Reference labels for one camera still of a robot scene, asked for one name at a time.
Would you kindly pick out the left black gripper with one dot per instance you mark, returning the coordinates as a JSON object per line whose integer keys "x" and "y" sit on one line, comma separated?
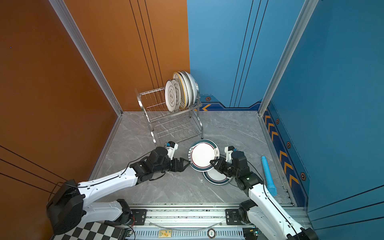
{"x": 181, "y": 167}

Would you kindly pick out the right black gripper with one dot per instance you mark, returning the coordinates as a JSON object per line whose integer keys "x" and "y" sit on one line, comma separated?
{"x": 222, "y": 161}

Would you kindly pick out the white plate dark rim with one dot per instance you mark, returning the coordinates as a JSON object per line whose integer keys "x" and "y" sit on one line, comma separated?
{"x": 216, "y": 178}
{"x": 201, "y": 153}

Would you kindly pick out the chrome wire dish rack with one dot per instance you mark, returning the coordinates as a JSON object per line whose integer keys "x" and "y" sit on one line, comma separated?
{"x": 168, "y": 126}

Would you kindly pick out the white plate grey pattern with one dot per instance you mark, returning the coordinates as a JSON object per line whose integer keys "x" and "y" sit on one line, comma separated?
{"x": 177, "y": 94}
{"x": 170, "y": 95}

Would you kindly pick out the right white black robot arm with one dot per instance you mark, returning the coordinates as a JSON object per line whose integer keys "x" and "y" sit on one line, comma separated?
{"x": 261, "y": 210}

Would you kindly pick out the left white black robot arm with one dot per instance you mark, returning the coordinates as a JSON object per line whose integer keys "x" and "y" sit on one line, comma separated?
{"x": 77, "y": 203}

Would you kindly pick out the light blue toy microphone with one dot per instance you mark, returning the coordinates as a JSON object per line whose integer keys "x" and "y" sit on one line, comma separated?
{"x": 270, "y": 183}

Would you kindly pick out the large white plate black rim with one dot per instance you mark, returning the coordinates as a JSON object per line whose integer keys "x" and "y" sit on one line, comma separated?
{"x": 192, "y": 87}

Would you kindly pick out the yellow rim dotted plate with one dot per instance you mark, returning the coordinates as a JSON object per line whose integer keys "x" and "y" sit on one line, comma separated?
{"x": 184, "y": 103}

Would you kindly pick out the black white checkerboard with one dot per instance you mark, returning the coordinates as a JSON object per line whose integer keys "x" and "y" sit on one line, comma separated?
{"x": 92, "y": 231}

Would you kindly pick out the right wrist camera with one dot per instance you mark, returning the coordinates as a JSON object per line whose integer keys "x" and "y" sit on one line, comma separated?
{"x": 229, "y": 150}

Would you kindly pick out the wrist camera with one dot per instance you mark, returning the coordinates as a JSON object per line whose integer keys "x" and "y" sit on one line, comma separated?
{"x": 171, "y": 148}
{"x": 229, "y": 150}

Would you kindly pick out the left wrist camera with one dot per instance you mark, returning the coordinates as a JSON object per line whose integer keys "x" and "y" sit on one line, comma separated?
{"x": 171, "y": 148}

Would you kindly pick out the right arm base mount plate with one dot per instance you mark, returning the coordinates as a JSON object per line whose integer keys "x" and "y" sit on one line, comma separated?
{"x": 233, "y": 217}

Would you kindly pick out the aluminium front rail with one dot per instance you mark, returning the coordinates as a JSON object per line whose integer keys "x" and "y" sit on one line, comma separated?
{"x": 205, "y": 222}

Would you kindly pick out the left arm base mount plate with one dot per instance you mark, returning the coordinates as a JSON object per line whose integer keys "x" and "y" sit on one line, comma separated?
{"x": 138, "y": 217}

